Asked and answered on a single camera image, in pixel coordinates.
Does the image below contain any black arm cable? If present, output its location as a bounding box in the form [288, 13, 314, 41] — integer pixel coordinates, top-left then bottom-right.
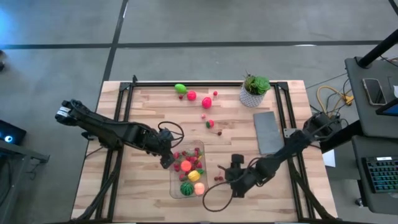
[201, 155, 259, 213]
[157, 121, 185, 149]

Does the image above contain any yellow cable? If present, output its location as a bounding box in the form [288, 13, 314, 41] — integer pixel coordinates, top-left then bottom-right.
[316, 85, 355, 125]

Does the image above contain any grey metal cart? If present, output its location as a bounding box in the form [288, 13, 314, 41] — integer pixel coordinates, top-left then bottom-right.
[0, 139, 50, 224]

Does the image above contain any white paper sheet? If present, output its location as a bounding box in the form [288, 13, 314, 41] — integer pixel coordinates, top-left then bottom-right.
[322, 149, 336, 169]

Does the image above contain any yellow toy pineapple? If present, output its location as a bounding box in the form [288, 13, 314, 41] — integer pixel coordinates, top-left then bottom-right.
[187, 167, 205, 183]

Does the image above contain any black desk bar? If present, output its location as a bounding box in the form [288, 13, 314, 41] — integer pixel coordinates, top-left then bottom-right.
[319, 119, 363, 154]

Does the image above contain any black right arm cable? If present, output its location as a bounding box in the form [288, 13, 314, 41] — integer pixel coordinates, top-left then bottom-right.
[201, 155, 259, 213]

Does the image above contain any succulent in white patterned pot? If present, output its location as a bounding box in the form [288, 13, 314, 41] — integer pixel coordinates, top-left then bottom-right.
[238, 70, 272, 108]

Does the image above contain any peach toy fruit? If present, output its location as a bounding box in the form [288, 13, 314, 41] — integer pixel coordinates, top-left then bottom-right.
[193, 182, 206, 197]

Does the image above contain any black table frame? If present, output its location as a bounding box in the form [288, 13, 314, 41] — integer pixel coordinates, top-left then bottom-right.
[71, 74, 338, 223]

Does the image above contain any clear plastic container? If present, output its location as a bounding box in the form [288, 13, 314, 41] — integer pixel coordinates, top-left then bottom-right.
[169, 139, 210, 200]

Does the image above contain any black pole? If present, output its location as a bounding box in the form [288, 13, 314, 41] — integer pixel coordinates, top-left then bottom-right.
[356, 27, 398, 69]

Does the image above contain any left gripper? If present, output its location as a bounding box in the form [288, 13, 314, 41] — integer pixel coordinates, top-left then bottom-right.
[138, 130, 177, 170]

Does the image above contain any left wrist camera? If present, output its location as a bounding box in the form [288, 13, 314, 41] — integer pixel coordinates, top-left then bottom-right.
[159, 127, 175, 144]

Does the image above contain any dark grey desk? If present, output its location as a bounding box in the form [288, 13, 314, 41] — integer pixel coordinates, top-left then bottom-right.
[344, 57, 398, 138]
[351, 135, 398, 215]

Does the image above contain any green toy watermelon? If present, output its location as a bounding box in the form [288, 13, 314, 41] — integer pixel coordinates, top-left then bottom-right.
[180, 182, 195, 197]

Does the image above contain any backlit keyboard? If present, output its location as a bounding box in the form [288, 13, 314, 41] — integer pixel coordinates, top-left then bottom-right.
[361, 156, 398, 194]

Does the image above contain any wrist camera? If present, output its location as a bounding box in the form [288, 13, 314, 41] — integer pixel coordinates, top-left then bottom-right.
[230, 153, 245, 170]
[159, 127, 175, 144]

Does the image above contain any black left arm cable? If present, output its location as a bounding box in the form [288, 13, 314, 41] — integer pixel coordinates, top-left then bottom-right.
[157, 121, 185, 149]

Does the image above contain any tablet with blue screen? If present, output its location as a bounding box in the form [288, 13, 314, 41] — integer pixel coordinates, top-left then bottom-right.
[375, 98, 398, 118]

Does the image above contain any black box with blue light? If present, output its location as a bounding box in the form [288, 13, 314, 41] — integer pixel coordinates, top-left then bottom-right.
[0, 119, 27, 146]

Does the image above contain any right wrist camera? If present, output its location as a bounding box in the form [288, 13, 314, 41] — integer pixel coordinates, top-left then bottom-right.
[230, 153, 245, 170]

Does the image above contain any grey foam mat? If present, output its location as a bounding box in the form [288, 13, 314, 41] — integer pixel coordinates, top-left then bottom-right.
[252, 111, 285, 156]

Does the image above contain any smartphone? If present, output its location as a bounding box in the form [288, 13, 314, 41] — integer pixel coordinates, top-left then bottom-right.
[362, 77, 388, 106]

